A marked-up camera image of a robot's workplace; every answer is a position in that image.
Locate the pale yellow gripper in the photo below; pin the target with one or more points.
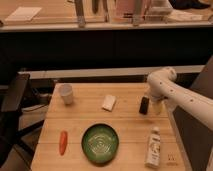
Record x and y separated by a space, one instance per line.
157 107

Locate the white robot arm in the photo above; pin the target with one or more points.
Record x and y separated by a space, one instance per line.
162 84

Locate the black eraser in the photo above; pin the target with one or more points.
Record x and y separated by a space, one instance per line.
144 105

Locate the white sponge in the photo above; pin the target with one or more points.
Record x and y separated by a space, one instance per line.
109 102

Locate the white plastic bottle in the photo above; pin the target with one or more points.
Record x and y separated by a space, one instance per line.
153 150

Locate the green round plate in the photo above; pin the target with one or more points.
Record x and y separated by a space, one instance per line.
100 143

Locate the white paper cup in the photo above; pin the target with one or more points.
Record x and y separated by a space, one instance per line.
66 93

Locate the orange carrot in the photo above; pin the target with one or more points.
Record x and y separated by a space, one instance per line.
63 142

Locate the white paper sheet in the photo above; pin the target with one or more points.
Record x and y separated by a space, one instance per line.
23 14

